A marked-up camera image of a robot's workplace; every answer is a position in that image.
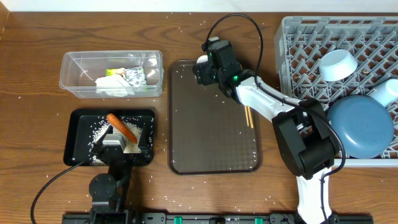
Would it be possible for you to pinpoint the orange carrot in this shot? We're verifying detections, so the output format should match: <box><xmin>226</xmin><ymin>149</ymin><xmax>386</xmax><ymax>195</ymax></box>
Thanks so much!
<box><xmin>106</xmin><ymin>113</ymin><xmax>138</xmax><ymax>144</ymax></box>

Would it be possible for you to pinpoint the black waste tray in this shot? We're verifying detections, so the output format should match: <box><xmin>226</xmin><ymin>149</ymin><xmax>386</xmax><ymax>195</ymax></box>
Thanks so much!
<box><xmin>63</xmin><ymin>108</ymin><xmax>155</xmax><ymax>167</ymax></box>

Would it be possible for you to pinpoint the pink plastic cup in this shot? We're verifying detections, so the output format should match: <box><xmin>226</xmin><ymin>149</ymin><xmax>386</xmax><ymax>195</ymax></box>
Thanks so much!
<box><xmin>197</xmin><ymin>55</ymin><xmax>208</xmax><ymax>64</ymax></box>

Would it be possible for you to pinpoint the clear plastic bin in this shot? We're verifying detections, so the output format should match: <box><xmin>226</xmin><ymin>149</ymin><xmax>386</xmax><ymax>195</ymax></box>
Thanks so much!
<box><xmin>59</xmin><ymin>50</ymin><xmax>164</xmax><ymax>98</ymax></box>

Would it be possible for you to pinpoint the silver foil snack wrapper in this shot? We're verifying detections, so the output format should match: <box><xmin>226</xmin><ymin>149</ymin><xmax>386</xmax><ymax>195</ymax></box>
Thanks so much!
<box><xmin>106</xmin><ymin>66</ymin><xmax>147</xmax><ymax>87</ymax></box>

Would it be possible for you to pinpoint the dark blue plate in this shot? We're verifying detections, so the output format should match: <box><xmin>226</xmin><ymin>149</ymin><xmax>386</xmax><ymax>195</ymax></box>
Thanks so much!
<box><xmin>328</xmin><ymin>95</ymin><xmax>394</xmax><ymax>159</ymax></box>

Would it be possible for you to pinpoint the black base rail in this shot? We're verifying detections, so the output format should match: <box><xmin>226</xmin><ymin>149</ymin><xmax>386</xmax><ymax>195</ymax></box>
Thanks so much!
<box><xmin>61</xmin><ymin>212</ymin><xmax>374</xmax><ymax>224</ymax></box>

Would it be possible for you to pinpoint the pile of rice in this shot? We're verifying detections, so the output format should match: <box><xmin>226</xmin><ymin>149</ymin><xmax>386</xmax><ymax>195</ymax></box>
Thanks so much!
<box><xmin>90</xmin><ymin>121</ymin><xmax>144</xmax><ymax>166</ymax></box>

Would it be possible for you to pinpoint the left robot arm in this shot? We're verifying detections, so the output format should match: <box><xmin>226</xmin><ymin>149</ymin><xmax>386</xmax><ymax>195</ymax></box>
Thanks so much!
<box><xmin>88</xmin><ymin>124</ymin><xmax>154</xmax><ymax>223</ymax></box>

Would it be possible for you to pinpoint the wooden chopstick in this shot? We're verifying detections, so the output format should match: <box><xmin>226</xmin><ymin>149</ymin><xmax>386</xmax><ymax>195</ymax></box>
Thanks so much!
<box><xmin>246</xmin><ymin>106</ymin><xmax>254</xmax><ymax>129</ymax></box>
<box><xmin>244</xmin><ymin>105</ymin><xmax>250</xmax><ymax>126</ymax></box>

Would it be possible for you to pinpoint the light blue plastic cup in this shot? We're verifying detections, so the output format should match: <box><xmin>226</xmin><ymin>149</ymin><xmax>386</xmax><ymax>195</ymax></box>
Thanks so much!
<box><xmin>369</xmin><ymin>79</ymin><xmax>398</xmax><ymax>107</ymax></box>

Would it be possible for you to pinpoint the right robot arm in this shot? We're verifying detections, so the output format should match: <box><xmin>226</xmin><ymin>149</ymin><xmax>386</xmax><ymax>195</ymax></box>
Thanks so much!
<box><xmin>193</xmin><ymin>37</ymin><xmax>343</xmax><ymax>223</ymax></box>

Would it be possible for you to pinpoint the dark brown serving tray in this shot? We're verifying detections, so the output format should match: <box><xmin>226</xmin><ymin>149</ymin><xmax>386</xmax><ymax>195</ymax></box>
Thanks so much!
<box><xmin>167</xmin><ymin>60</ymin><xmax>262</xmax><ymax>175</ymax></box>

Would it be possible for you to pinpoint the white tissue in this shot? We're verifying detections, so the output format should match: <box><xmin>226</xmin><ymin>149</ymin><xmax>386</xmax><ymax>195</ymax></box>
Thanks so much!
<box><xmin>95</xmin><ymin>75</ymin><xmax>135</xmax><ymax>97</ymax></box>

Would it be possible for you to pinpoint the light blue bowl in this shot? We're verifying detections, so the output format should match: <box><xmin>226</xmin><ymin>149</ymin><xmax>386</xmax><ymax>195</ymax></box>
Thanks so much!
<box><xmin>318</xmin><ymin>49</ymin><xmax>358</xmax><ymax>82</ymax></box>

